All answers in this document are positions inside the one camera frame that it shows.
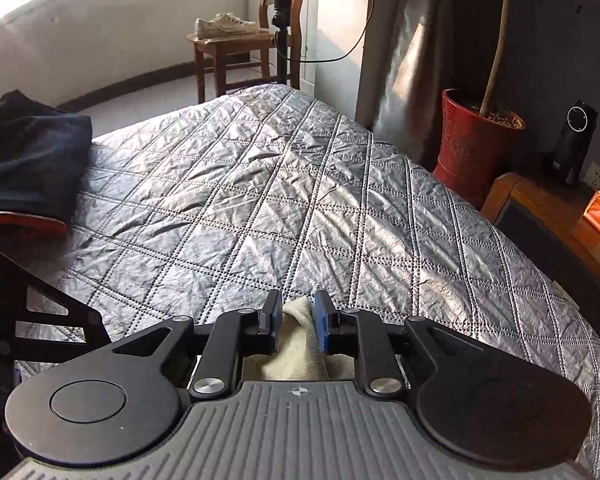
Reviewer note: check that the orange cloth with zipper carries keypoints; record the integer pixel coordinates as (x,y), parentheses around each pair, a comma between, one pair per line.
(20,222)

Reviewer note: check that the red flower pot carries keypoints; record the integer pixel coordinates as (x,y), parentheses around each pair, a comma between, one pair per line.
(467,155)

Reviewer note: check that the grey curtain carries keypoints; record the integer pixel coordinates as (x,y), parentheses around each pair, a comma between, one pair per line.
(410,60)

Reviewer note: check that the potted plant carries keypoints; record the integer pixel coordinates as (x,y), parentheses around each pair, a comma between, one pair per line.
(497,35)

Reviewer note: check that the wooden cabinet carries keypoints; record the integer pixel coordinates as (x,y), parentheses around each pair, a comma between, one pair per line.
(555,215)

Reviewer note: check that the wooden chair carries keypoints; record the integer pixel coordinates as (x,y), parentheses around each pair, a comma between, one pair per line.
(230,47)

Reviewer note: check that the white wall socket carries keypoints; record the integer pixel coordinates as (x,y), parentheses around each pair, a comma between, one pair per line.
(596,175)

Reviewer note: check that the dark navy cloth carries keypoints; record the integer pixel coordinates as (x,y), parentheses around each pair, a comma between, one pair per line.
(30,160)

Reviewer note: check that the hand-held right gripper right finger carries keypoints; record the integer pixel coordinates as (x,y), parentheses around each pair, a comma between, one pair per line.
(322,325)

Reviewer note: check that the white sneaker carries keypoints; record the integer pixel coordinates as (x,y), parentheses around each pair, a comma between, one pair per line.
(225,26)

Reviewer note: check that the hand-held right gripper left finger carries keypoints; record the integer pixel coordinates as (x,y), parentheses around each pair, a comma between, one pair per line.
(276,330)

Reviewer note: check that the silver quilted bed cover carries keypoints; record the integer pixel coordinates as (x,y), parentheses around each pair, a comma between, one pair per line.
(280,200)

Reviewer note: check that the black speaker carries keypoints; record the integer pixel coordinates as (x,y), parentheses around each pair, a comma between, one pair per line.
(572,145)

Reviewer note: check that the cream sweater with green trim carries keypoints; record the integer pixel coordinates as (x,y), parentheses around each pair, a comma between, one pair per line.
(295,357)

